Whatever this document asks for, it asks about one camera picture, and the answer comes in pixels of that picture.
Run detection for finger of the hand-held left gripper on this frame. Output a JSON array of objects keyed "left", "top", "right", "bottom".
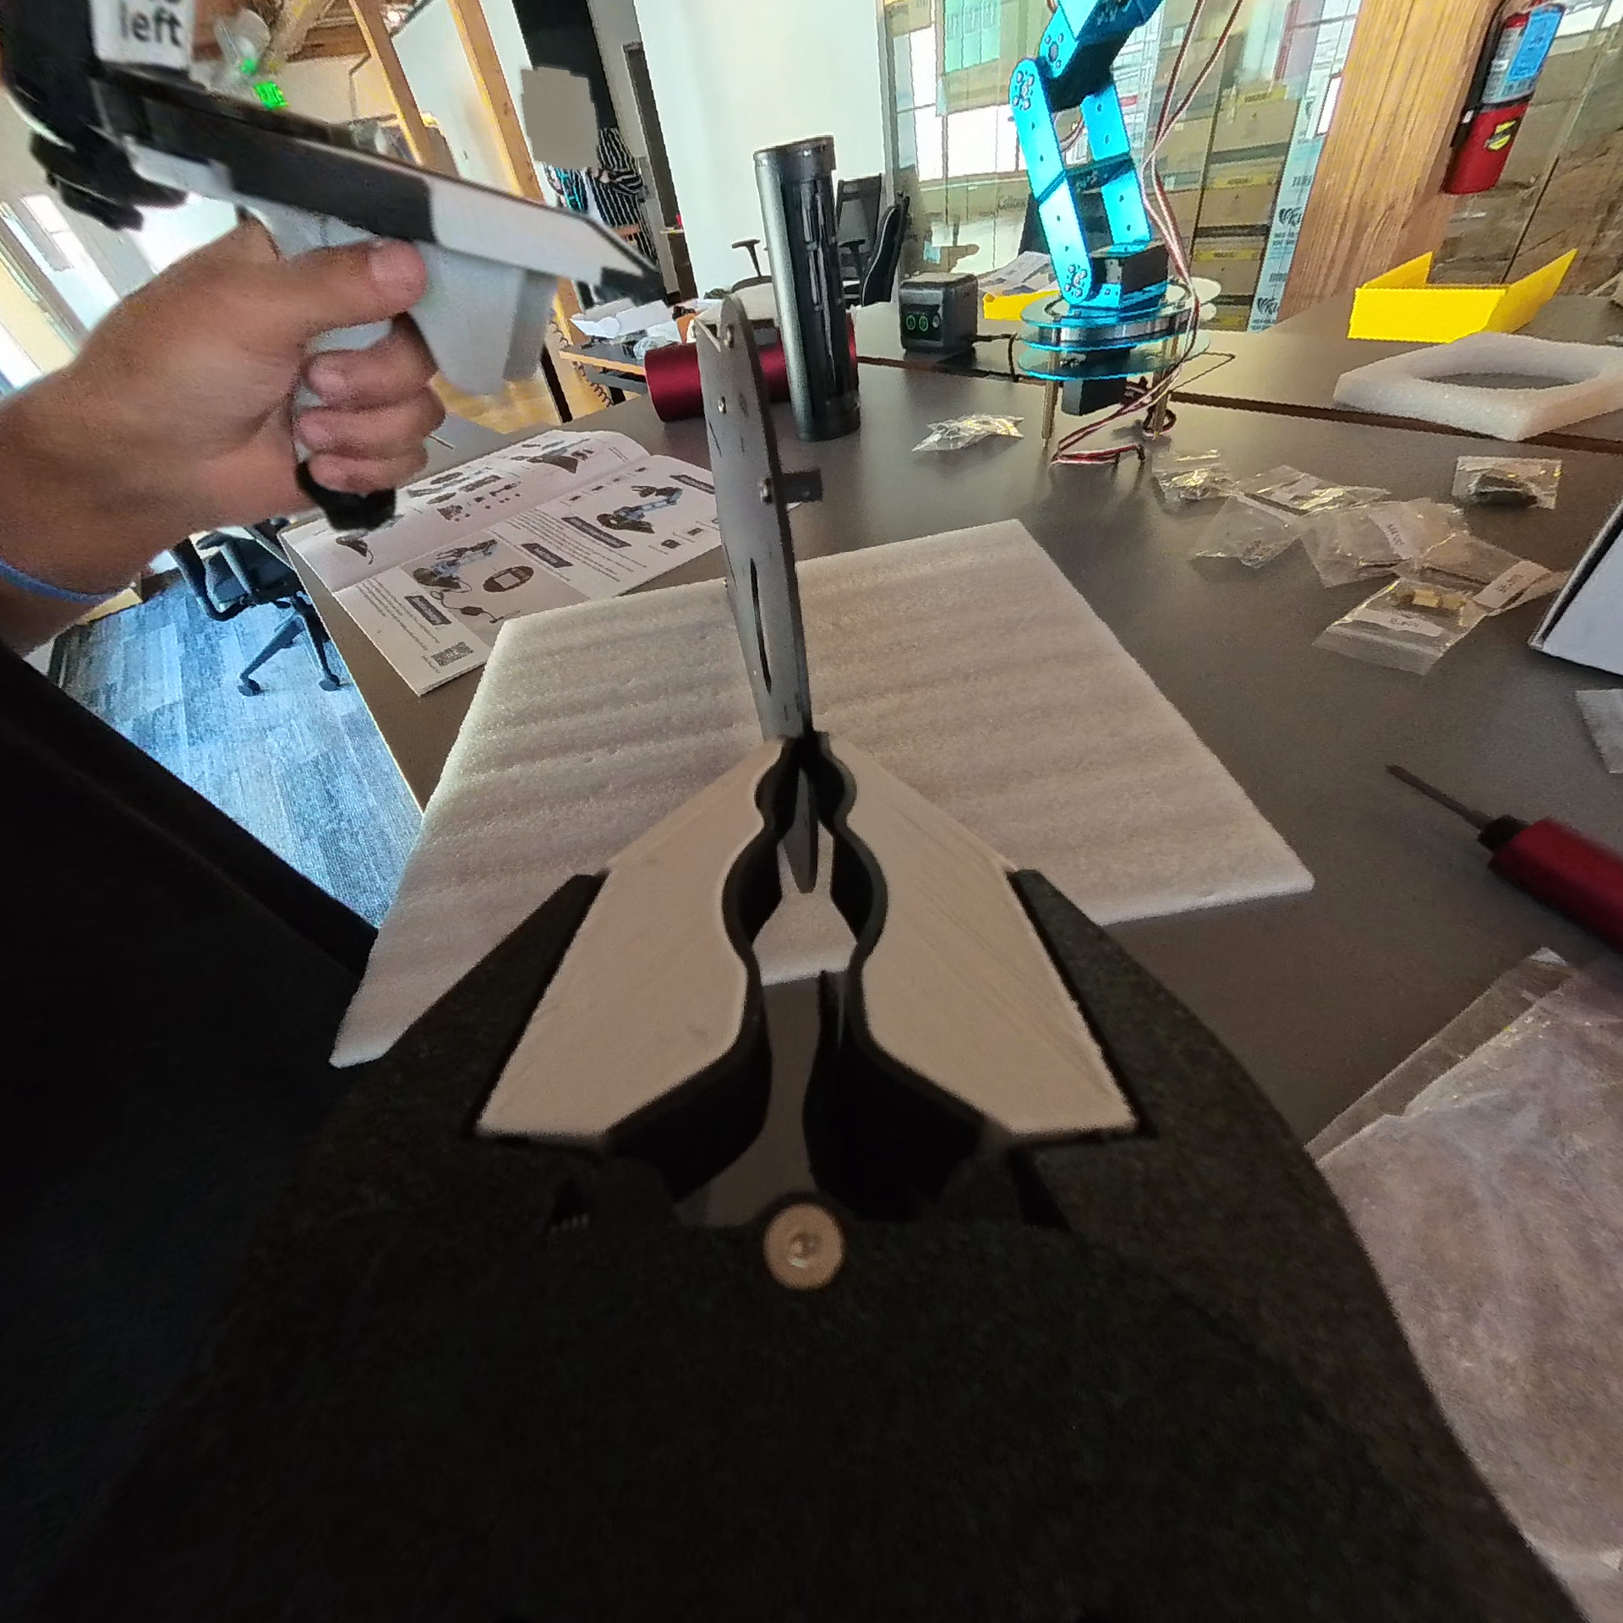
[{"left": 425, "top": 177, "right": 663, "bottom": 293}]

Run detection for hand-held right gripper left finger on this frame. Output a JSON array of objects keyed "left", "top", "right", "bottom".
[{"left": 477, "top": 739, "right": 808, "bottom": 1145}]

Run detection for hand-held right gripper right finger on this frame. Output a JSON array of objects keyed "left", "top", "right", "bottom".
[{"left": 811, "top": 733, "right": 1138, "bottom": 1147}]

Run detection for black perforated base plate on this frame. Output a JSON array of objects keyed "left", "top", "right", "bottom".
[{"left": 690, "top": 295, "right": 815, "bottom": 894}]

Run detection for grey desk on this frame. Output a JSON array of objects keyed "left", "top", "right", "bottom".
[{"left": 284, "top": 291, "right": 1623, "bottom": 1623}]

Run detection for person's left hand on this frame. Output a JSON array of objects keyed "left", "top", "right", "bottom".
[{"left": 0, "top": 231, "right": 448, "bottom": 609}]

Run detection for red cylinder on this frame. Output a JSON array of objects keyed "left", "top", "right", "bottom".
[{"left": 641, "top": 337, "right": 788, "bottom": 424}]

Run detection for black cylinder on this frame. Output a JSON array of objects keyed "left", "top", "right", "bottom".
[{"left": 751, "top": 138, "right": 864, "bottom": 443}]

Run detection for white foam sheet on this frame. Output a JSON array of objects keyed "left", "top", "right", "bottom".
[{"left": 330, "top": 519, "right": 1316, "bottom": 1069}]

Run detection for illustrated assembly manual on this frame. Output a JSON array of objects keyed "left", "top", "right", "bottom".
[{"left": 282, "top": 430, "right": 723, "bottom": 698}]

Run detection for black charger with green display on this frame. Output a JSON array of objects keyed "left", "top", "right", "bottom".
[{"left": 898, "top": 271, "right": 981, "bottom": 360}]

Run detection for black office chair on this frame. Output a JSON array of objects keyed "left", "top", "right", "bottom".
[{"left": 170, "top": 519, "right": 346, "bottom": 698}]

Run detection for person's black top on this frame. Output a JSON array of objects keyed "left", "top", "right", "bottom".
[{"left": 0, "top": 640, "right": 382, "bottom": 1623}]

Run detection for blue wristband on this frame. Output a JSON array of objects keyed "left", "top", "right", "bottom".
[{"left": 0, "top": 553, "right": 124, "bottom": 606}]

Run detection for large clear plastic bag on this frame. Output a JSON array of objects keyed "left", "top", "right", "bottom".
[{"left": 1306, "top": 946, "right": 1623, "bottom": 1623}]

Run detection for cluster of small hardware bags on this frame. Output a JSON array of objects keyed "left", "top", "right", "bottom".
[{"left": 1151, "top": 451, "right": 1569, "bottom": 675}]

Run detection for grey table with orange edge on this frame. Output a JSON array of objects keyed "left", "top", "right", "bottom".
[{"left": 1173, "top": 291, "right": 1623, "bottom": 453}]

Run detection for cardboard box with white flap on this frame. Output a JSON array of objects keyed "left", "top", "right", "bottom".
[{"left": 1528, "top": 501, "right": 1623, "bottom": 675}]

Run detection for yellow plastic box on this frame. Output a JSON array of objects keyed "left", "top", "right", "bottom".
[{"left": 1347, "top": 248, "right": 1582, "bottom": 345}]

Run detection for red fire extinguisher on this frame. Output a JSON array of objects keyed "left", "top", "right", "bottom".
[{"left": 1443, "top": 0, "right": 1569, "bottom": 196}]

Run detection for red handled screwdriver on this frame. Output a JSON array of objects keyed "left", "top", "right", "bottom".
[{"left": 1385, "top": 764, "right": 1623, "bottom": 959}]

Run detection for red and white servo wires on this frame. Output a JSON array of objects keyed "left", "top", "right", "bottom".
[{"left": 1049, "top": 0, "right": 1250, "bottom": 474}]

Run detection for white foam frame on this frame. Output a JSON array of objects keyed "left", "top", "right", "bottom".
[{"left": 1331, "top": 333, "right": 1623, "bottom": 443}]

